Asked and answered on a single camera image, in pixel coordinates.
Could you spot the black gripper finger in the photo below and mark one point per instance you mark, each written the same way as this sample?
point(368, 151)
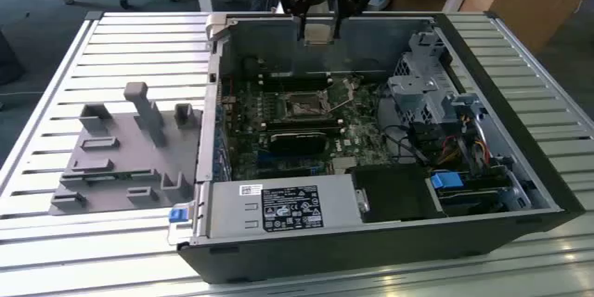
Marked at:
point(356, 1)
point(290, 6)

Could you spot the CPU socket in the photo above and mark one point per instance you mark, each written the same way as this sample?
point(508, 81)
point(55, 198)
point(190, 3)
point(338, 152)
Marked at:
point(306, 105)

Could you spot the grey case latch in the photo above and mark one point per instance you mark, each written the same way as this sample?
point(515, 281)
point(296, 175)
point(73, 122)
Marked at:
point(216, 25)

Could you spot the grey metal drive cage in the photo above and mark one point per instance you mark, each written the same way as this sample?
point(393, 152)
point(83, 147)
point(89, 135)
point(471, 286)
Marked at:
point(413, 95)

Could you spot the green motherboard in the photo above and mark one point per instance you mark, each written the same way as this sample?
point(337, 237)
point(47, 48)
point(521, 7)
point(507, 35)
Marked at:
point(362, 137)

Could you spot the black graphics card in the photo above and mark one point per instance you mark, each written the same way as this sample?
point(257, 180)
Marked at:
point(297, 142)

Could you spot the silver chipset heatsink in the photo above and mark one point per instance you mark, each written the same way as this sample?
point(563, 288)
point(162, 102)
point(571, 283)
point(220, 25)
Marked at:
point(346, 165)

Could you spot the grey parts rack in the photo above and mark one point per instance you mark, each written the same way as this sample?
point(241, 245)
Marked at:
point(117, 144)

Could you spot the blue disk carrier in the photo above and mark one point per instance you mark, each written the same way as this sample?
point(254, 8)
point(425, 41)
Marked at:
point(447, 181)

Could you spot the black plastic shroud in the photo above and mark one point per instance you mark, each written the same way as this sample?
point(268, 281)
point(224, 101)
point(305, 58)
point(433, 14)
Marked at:
point(395, 192)

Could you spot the grey power supply unit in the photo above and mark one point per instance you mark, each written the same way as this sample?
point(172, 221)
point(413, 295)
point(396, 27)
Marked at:
point(233, 206)

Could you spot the green RAM stick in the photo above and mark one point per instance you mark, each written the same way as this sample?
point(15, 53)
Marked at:
point(121, 175)

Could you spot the blue case latch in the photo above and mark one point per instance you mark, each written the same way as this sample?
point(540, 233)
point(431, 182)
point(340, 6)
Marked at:
point(178, 215)

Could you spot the black PC case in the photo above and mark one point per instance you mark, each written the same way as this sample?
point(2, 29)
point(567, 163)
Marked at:
point(325, 255)

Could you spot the silver metal drive bracket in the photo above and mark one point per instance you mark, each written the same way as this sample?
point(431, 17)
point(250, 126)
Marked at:
point(492, 130)

